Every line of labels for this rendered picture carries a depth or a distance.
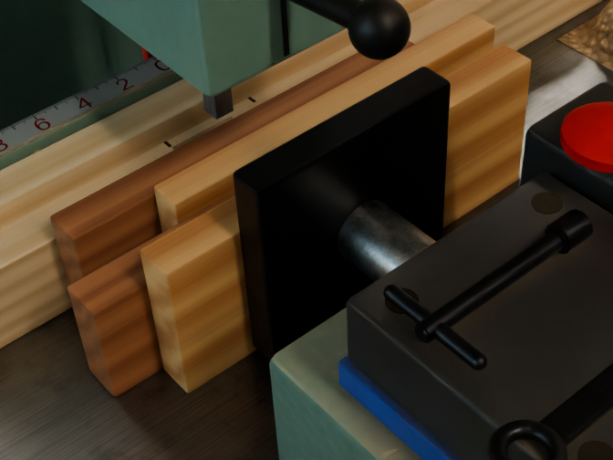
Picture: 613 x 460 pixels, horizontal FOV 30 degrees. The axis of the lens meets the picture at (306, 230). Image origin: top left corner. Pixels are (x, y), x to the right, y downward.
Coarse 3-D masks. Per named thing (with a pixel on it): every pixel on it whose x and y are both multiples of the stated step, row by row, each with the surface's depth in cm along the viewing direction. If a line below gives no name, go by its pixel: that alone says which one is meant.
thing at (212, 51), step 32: (96, 0) 44; (128, 0) 42; (160, 0) 39; (192, 0) 38; (224, 0) 38; (256, 0) 39; (128, 32) 43; (160, 32) 41; (192, 32) 39; (224, 32) 39; (256, 32) 40; (288, 32) 41; (320, 32) 42; (192, 64) 40; (224, 64) 40; (256, 64) 41
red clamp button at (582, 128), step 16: (576, 112) 35; (592, 112) 35; (608, 112) 35; (576, 128) 35; (592, 128) 34; (608, 128) 34; (576, 144) 34; (592, 144) 34; (608, 144) 34; (576, 160) 34; (592, 160) 34; (608, 160) 34
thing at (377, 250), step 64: (320, 128) 40; (384, 128) 40; (256, 192) 38; (320, 192) 40; (384, 192) 42; (256, 256) 40; (320, 256) 42; (384, 256) 40; (256, 320) 43; (320, 320) 44
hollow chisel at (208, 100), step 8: (208, 96) 47; (216, 96) 47; (224, 96) 47; (208, 104) 48; (216, 104) 47; (224, 104) 48; (232, 104) 48; (208, 112) 48; (216, 112) 47; (224, 112) 48
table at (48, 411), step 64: (576, 64) 58; (64, 320) 47; (0, 384) 44; (64, 384) 44; (256, 384) 44; (0, 448) 42; (64, 448) 42; (128, 448) 42; (192, 448) 42; (256, 448) 42
